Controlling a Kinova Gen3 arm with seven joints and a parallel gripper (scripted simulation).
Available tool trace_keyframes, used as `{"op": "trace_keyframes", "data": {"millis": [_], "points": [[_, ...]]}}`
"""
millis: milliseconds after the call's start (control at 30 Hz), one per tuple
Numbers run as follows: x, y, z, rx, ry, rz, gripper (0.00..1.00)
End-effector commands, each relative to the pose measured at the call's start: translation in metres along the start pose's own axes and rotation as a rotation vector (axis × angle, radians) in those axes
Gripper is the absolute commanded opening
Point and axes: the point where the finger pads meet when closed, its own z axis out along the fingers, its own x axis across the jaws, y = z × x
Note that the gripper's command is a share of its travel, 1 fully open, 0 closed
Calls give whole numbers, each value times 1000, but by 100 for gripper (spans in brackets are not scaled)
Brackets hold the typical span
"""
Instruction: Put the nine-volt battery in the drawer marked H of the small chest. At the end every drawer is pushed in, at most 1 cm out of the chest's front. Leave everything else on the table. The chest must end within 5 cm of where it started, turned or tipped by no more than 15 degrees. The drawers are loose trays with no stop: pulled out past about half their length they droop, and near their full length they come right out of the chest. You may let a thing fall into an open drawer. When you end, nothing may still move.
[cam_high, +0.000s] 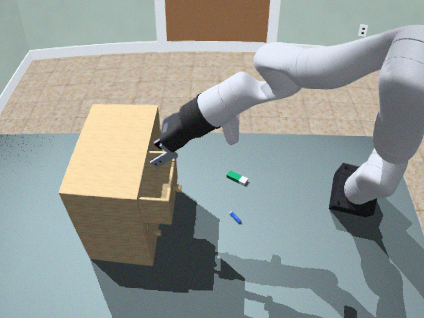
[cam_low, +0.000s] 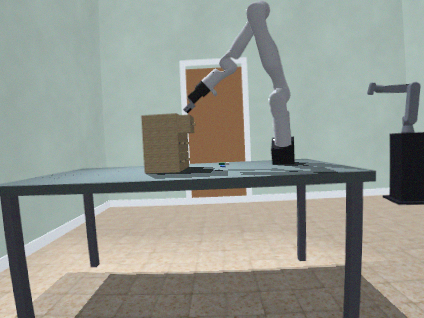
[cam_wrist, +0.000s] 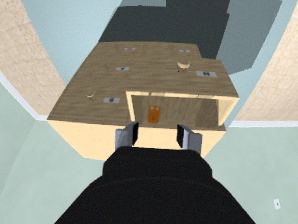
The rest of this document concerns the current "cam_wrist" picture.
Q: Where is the light wooden chest of drawers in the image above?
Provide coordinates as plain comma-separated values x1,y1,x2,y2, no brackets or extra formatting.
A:
46,42,226,160

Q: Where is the orange rectangular block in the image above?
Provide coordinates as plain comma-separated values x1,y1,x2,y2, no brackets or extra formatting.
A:
147,105,161,123

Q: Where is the wooden drawer front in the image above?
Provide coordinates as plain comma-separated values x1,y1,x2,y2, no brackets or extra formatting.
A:
126,55,239,128
52,84,130,123
73,59,135,82
89,42,144,58
145,42,199,58

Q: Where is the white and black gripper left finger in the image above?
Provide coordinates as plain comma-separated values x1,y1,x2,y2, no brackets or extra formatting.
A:
114,122,139,151

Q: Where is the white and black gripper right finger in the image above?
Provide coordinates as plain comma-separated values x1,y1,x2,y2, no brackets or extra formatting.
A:
176,124,203,155

